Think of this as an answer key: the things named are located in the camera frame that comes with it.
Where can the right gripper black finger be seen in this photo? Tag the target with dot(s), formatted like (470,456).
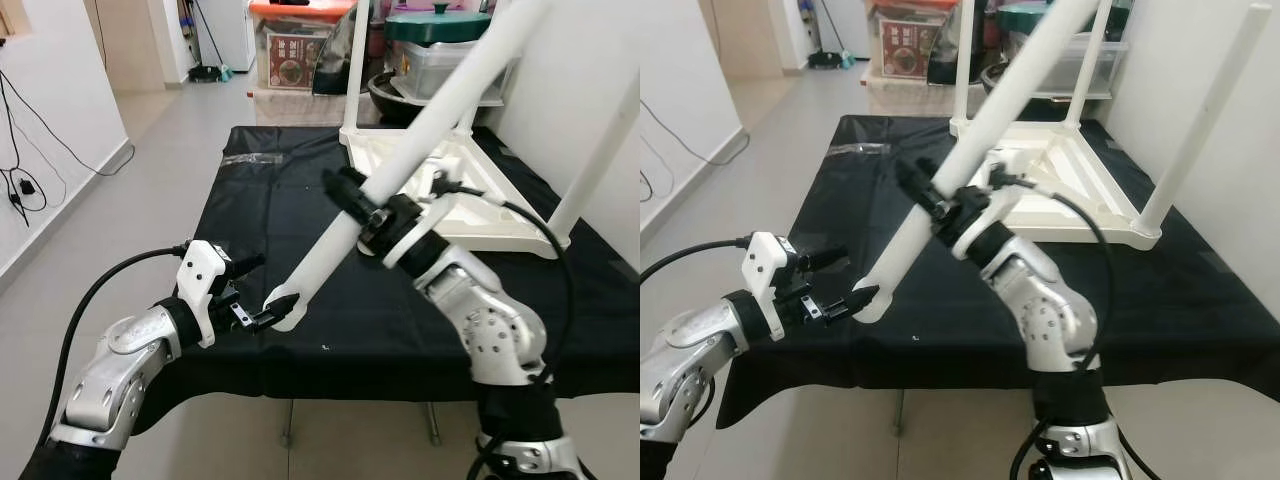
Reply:
(345,190)
(915,182)

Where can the white plastic children table top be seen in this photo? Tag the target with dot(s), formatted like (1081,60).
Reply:
(1070,215)
(480,225)

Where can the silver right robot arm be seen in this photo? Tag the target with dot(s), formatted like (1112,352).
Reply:
(1040,300)
(490,320)

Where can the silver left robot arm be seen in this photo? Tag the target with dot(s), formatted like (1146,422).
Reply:
(690,360)
(110,370)

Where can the black tablecloth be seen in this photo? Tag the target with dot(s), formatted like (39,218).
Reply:
(330,340)
(920,335)

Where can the clear tape strip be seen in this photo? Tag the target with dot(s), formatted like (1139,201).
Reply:
(860,149)
(255,159)

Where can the black wok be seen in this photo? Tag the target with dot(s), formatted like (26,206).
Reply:
(992,82)
(385,100)

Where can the grey metal table leg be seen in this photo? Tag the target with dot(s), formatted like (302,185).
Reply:
(900,410)
(287,425)
(432,425)

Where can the black plastic bag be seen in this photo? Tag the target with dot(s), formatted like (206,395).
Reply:
(940,55)
(328,65)

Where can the orange-lidded storage box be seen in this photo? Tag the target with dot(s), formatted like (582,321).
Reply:
(905,45)
(290,55)

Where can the black floor mop head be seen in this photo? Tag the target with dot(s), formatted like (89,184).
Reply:
(830,61)
(210,74)

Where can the white refrigerator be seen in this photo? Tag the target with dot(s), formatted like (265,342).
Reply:
(845,22)
(225,30)

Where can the green round pot lid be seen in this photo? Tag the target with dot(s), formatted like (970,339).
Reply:
(1015,18)
(430,28)

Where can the black power adapter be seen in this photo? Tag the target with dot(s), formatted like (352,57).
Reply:
(27,187)

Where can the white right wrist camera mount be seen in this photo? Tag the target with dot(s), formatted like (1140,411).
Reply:
(985,232)
(415,240)

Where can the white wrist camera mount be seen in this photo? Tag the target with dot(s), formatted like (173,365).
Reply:
(200,270)
(985,232)
(765,262)
(415,240)

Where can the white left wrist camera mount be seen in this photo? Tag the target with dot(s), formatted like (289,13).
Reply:
(765,262)
(200,270)

